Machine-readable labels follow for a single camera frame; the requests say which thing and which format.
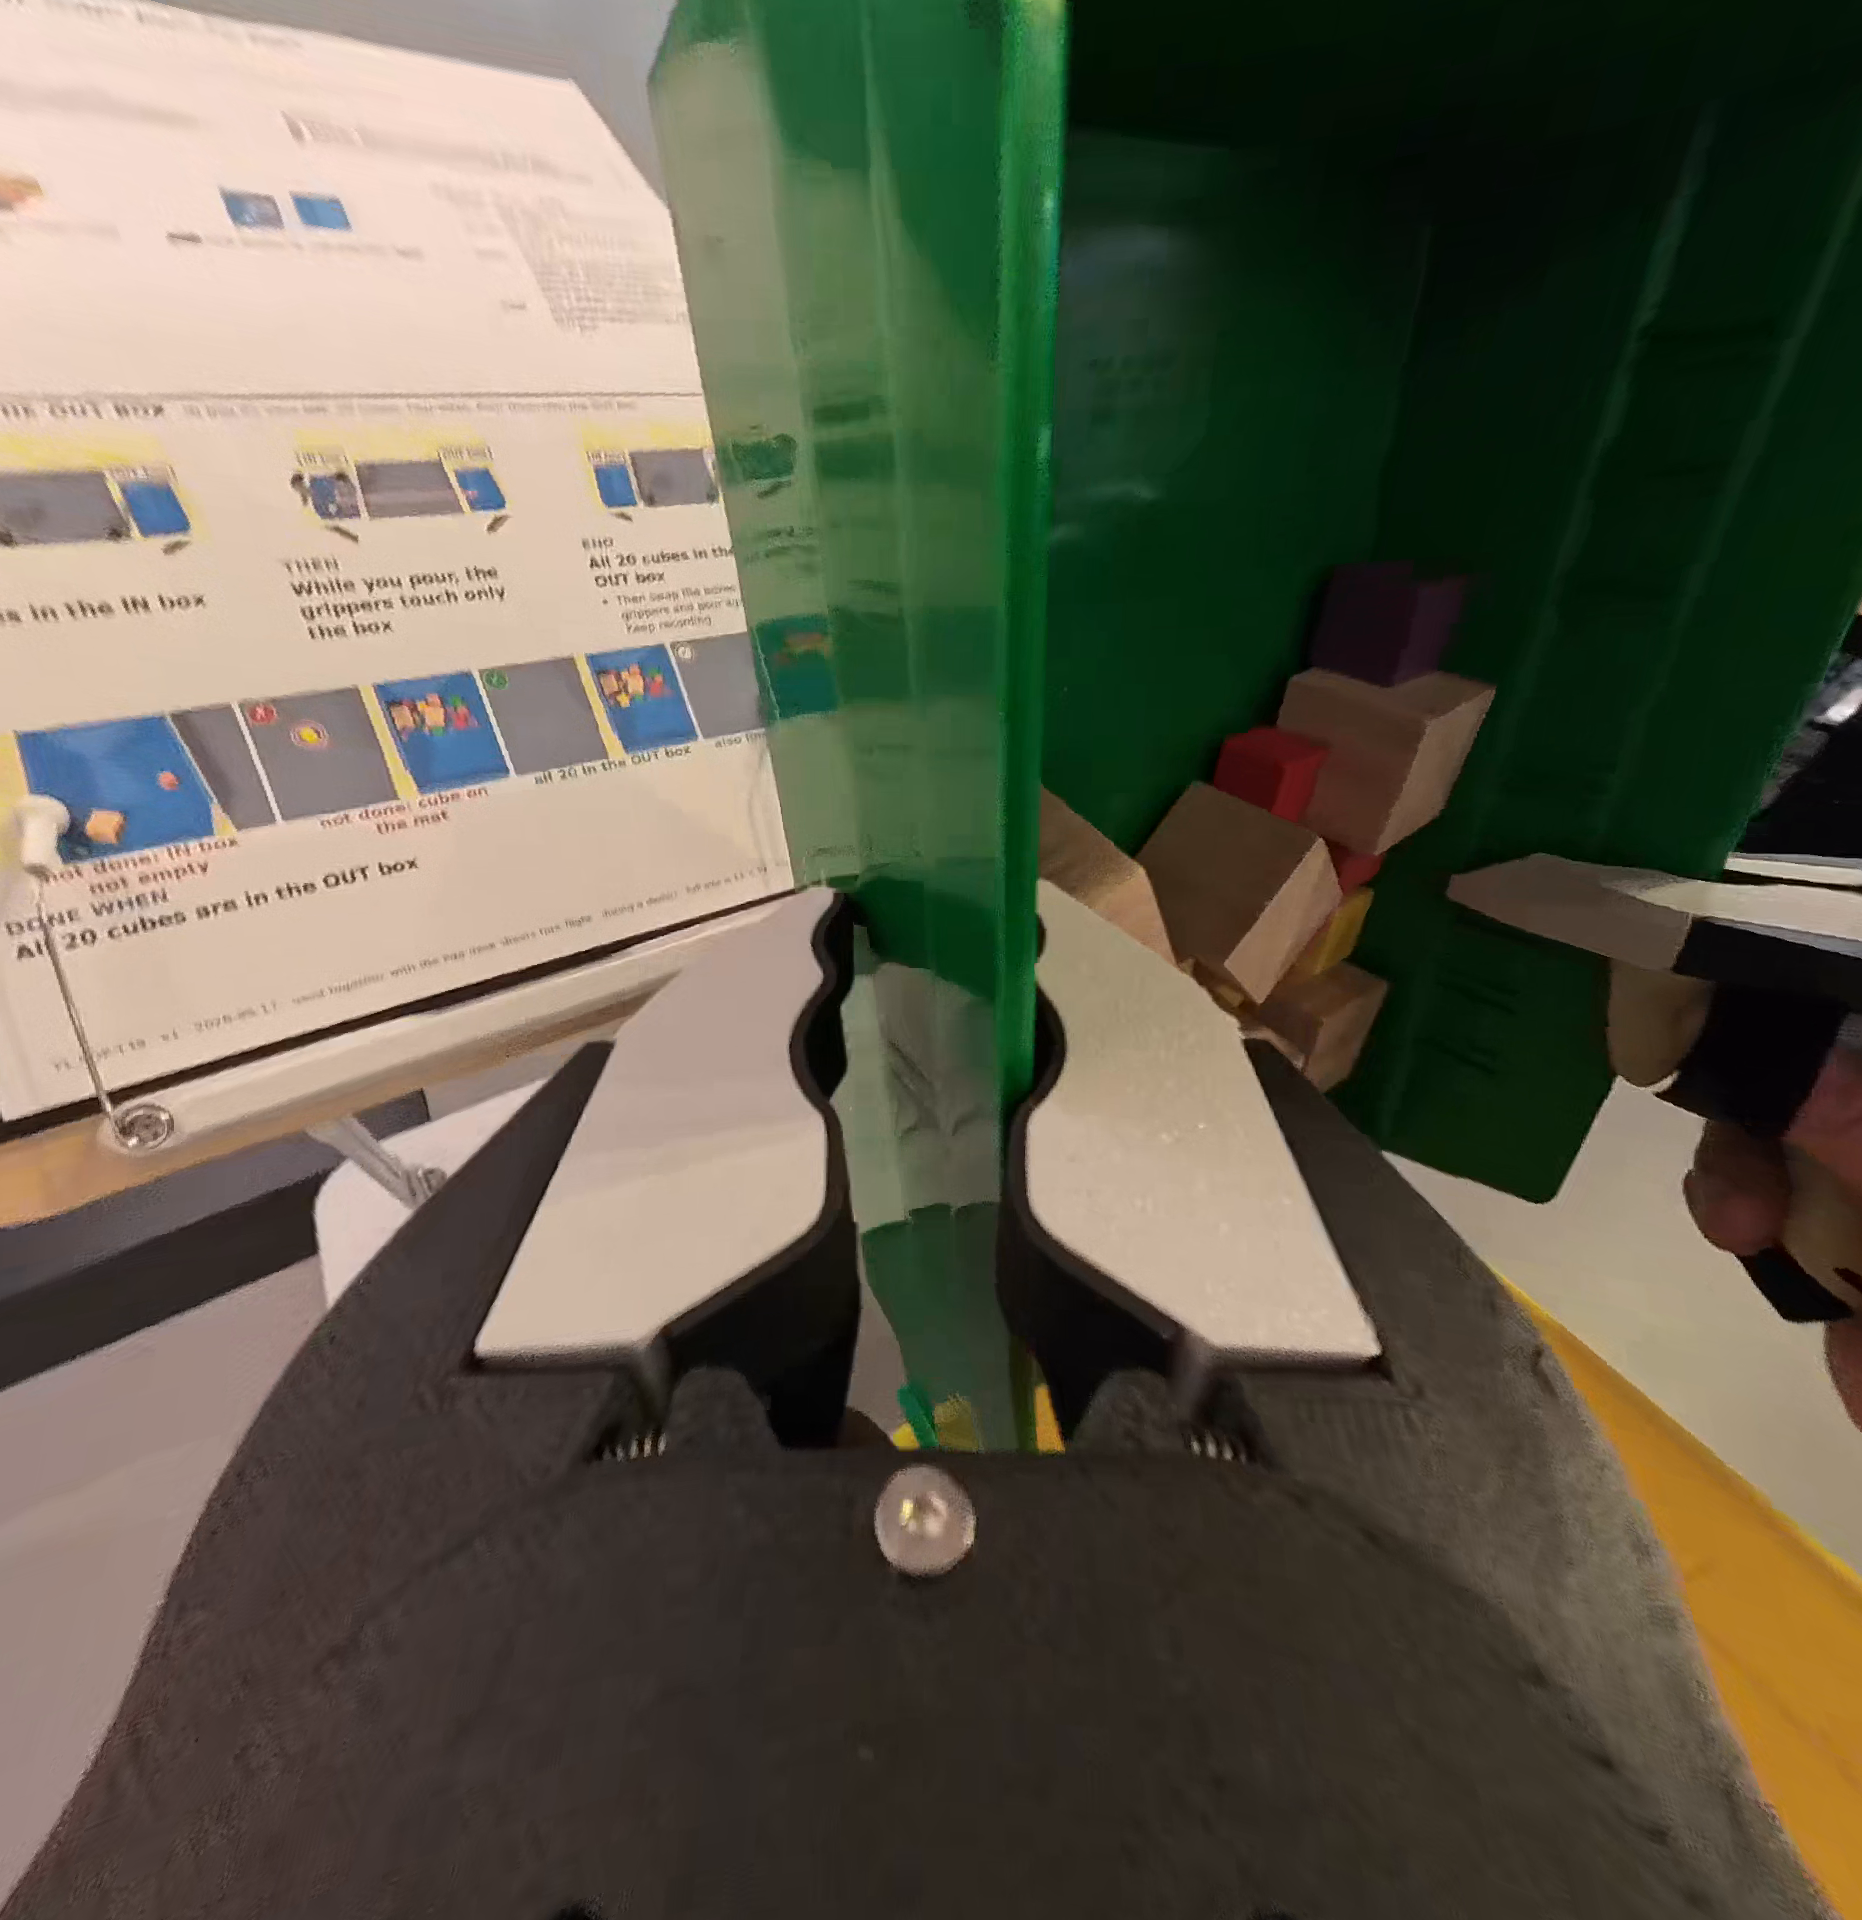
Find green plastic box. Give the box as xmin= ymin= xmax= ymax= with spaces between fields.
xmin=645 ymin=0 xmax=1862 ymax=1451

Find white board stand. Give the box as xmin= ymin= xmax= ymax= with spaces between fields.
xmin=315 ymin=1116 xmax=458 ymax=1325

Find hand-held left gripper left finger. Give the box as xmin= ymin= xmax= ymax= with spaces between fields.
xmin=472 ymin=887 xmax=859 ymax=1451

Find yellow plastic box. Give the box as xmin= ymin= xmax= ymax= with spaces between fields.
xmin=1484 ymin=1273 xmax=1862 ymax=1920

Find wooden display board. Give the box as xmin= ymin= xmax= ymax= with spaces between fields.
xmin=0 ymin=897 xmax=815 ymax=1236

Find printed instruction sheet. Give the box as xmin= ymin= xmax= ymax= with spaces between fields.
xmin=0 ymin=0 xmax=798 ymax=1121

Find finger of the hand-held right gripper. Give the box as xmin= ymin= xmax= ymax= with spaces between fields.
xmin=1449 ymin=852 xmax=1862 ymax=1093

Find white pin with wire tether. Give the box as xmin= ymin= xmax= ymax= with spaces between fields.
xmin=10 ymin=795 xmax=177 ymax=1154

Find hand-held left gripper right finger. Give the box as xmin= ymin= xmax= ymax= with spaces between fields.
xmin=997 ymin=883 xmax=1383 ymax=1447

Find pile of wooden cubes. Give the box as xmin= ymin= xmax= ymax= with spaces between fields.
xmin=1038 ymin=561 xmax=1494 ymax=1088

